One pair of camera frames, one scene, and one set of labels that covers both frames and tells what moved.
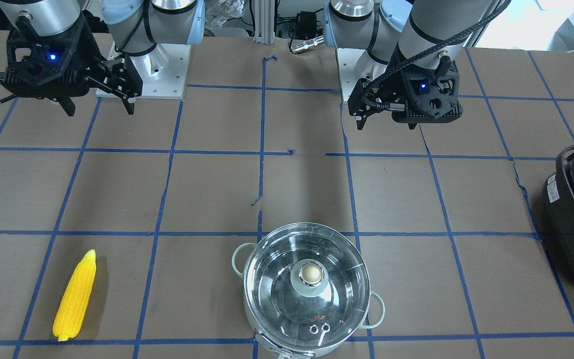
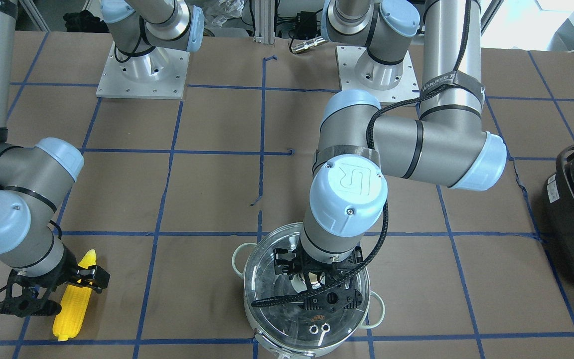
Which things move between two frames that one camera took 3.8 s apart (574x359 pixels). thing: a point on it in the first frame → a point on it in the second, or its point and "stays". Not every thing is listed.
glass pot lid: x=307 y=285 stays
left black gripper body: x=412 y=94 → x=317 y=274
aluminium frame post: x=264 y=22 stays
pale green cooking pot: x=307 y=289 stays
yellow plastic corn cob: x=75 y=300 stays
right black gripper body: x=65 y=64 → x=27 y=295
